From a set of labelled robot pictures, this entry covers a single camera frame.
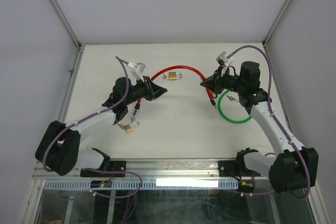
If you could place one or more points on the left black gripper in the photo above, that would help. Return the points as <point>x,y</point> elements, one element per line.
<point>153,91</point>

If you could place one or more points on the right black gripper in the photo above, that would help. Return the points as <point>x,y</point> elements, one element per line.
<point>215,81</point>

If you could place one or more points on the large brass padlock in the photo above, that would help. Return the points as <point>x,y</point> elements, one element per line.
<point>173,75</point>

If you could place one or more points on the green lock keys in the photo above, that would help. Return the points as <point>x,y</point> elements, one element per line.
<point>231,98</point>

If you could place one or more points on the red cable lock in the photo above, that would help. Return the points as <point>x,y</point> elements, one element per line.
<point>177,67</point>

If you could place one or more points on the small brass padlock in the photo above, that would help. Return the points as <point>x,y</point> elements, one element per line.
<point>131,126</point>

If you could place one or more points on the green cable lock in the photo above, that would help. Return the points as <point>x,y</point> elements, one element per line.
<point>224,116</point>

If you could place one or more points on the small padlock keys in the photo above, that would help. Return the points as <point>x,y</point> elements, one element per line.
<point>120,125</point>

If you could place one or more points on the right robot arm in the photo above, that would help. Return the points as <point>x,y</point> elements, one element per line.
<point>294,166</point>

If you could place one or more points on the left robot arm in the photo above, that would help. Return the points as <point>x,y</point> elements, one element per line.
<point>59,150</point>

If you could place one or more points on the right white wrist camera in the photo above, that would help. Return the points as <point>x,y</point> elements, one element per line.
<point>224,60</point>

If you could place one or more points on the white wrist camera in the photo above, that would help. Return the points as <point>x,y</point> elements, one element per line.
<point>224,60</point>
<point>137,70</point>

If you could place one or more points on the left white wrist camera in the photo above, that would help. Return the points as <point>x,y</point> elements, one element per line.
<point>137,70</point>

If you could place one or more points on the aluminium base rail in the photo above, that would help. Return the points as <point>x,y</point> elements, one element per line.
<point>148,168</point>

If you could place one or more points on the left black mount plate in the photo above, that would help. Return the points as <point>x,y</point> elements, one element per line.
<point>110,166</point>

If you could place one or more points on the black mount plate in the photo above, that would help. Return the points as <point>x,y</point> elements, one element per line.
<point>110,166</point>
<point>226,168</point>

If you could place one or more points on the right black mount plate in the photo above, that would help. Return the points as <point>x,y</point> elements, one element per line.
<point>226,168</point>

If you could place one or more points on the right aluminium frame post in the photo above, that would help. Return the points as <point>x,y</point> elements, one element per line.
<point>286,4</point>

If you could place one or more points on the aluminium frame post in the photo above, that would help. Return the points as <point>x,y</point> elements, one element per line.
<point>286,4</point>
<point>65,23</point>

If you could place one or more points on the left aluminium frame post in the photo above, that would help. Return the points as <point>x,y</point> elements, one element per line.
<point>65,23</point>

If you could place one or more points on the slotted cable duct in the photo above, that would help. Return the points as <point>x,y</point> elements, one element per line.
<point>147,184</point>

